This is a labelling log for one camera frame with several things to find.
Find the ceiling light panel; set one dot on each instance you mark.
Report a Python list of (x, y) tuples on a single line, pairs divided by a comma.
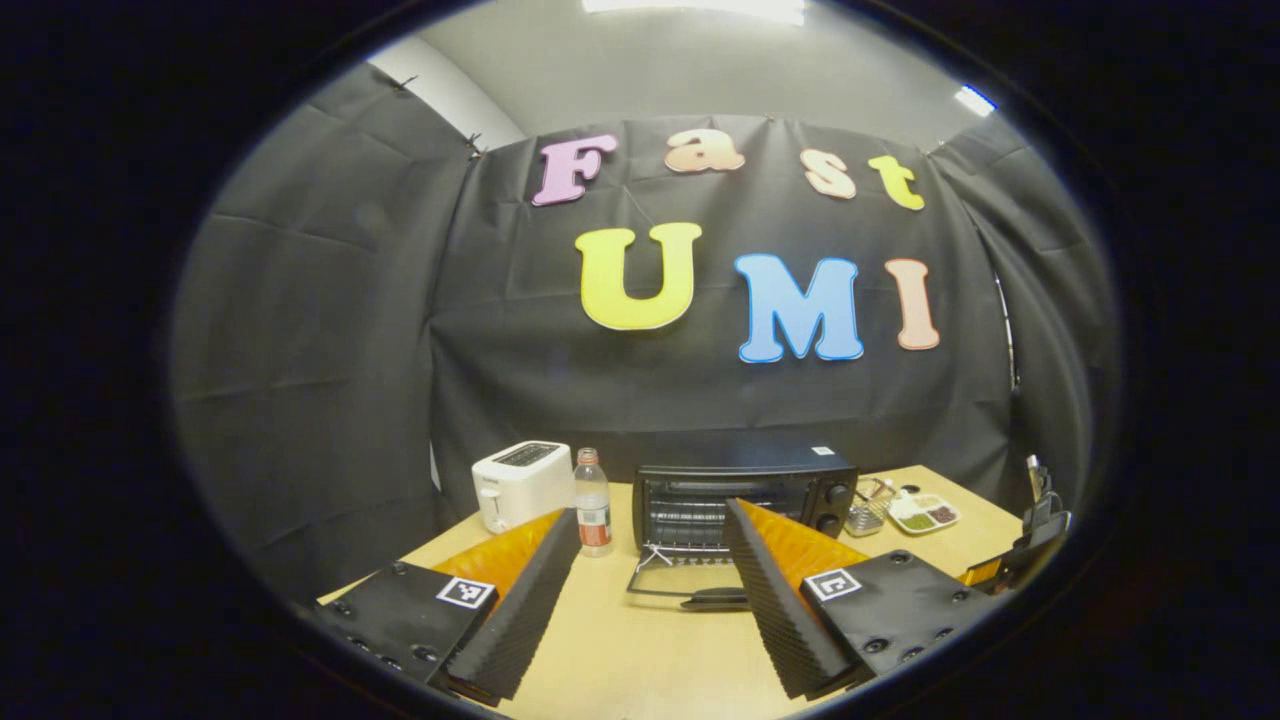
[(975, 100), (695, 8)]

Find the black backdrop cloth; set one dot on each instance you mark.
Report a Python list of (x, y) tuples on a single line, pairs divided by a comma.
[(300, 350)]

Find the clear bottle with red label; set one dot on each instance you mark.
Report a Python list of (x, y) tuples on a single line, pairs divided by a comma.
[(593, 510)]

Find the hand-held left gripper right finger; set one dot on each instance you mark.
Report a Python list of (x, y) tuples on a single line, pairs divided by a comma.
[(775, 610)]

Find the black electric oven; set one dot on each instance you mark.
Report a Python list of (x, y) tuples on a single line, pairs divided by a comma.
[(800, 478)]

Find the white divided plate of beans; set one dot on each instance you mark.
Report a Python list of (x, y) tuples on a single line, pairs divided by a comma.
[(925, 514)]

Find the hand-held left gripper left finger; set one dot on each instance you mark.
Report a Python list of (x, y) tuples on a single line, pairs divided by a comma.
[(525, 610)]

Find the white toaster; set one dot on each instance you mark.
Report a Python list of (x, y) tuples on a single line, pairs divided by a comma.
[(520, 485)]

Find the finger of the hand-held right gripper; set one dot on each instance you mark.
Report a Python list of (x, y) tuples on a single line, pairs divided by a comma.
[(982, 572)]

